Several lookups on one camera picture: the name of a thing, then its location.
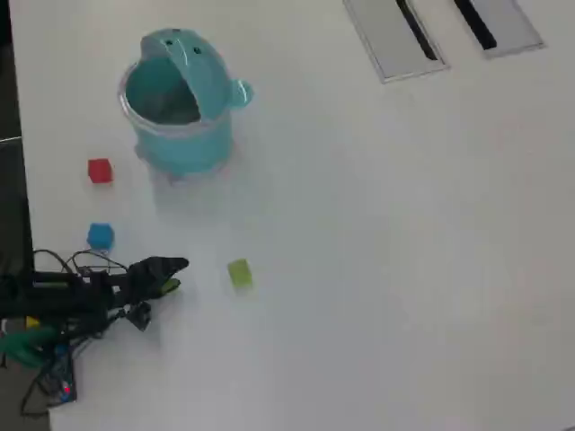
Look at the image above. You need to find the green table clamp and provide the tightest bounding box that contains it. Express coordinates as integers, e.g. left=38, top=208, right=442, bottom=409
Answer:
left=0, top=326, right=58, bottom=368

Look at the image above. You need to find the green lego block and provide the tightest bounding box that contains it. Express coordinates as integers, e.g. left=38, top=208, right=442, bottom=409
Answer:
left=226, top=258, right=253, bottom=289

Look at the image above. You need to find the blue lego block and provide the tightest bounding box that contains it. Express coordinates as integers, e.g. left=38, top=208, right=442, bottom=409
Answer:
left=86, top=222, right=116, bottom=251

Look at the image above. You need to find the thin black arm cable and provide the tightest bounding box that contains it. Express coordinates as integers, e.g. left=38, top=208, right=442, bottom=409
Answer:
left=33, top=249, right=129, bottom=277

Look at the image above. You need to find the teal whale shaped bin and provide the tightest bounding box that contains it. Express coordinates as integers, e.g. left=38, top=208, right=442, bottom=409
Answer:
left=117, top=27, right=255, bottom=183

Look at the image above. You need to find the silver table cable hatch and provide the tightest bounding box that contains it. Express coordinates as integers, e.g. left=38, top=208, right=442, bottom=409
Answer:
left=447, top=0, right=547, bottom=60
left=341, top=0, right=450, bottom=85

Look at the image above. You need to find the blue circuit board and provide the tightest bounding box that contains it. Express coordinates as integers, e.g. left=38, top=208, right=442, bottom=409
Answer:
left=40, top=344, right=78, bottom=405

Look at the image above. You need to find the black power cable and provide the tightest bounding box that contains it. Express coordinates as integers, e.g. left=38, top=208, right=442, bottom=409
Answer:
left=20, top=358, right=51, bottom=418

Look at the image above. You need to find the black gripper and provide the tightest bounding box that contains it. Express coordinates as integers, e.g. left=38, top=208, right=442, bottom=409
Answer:
left=107, top=256, right=190, bottom=312

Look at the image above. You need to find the red lego block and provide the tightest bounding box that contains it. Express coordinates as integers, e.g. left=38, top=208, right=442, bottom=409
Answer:
left=87, top=157, right=115, bottom=184

